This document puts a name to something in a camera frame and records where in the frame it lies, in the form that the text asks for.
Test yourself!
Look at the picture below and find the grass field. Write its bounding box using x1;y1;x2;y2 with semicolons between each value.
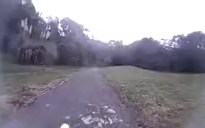
101;65;205;128

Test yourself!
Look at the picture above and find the robot's own part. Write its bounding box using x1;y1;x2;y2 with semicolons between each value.
59;123;71;128

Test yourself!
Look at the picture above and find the grass verge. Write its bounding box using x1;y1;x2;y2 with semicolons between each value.
0;64;83;101

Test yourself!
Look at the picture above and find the wood of dark trees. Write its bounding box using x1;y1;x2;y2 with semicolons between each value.
0;0;205;74

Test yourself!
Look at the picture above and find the grey asphalt path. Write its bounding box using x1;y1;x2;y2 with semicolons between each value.
0;67;139;128

